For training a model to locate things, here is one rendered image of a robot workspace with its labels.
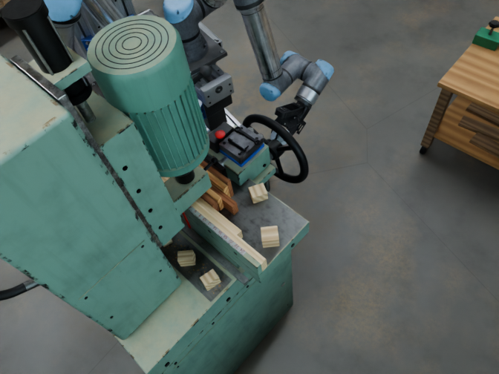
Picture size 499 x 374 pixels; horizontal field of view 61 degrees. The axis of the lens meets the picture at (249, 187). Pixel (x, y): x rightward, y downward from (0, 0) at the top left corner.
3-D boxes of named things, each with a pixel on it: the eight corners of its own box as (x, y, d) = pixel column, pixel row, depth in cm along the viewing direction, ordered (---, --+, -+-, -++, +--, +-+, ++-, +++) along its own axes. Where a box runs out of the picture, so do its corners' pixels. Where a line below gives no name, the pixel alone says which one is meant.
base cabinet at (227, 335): (295, 304, 195) (293, 237, 136) (205, 407, 176) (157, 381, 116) (226, 246, 215) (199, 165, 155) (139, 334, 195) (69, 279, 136)
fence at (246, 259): (262, 271, 111) (261, 263, 106) (258, 276, 110) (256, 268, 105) (125, 156, 136) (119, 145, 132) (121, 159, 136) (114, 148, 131)
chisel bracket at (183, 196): (213, 188, 120) (208, 172, 113) (177, 222, 115) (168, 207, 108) (196, 175, 123) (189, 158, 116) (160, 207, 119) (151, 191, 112)
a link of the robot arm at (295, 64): (272, 61, 153) (297, 76, 150) (291, 44, 157) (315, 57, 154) (272, 77, 160) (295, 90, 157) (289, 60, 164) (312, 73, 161)
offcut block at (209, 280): (202, 283, 121) (199, 277, 118) (214, 273, 122) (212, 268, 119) (207, 291, 120) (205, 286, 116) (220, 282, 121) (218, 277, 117)
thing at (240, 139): (264, 146, 125) (263, 134, 121) (238, 170, 122) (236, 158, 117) (233, 125, 131) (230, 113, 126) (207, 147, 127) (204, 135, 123)
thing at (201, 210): (267, 266, 111) (266, 259, 107) (262, 271, 111) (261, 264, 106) (129, 152, 137) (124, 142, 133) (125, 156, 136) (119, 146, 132)
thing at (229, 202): (238, 211, 121) (236, 202, 117) (234, 215, 121) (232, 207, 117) (185, 169, 131) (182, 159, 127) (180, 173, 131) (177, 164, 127)
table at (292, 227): (330, 209, 125) (331, 199, 120) (261, 284, 115) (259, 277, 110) (193, 115, 151) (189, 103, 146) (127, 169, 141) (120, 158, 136)
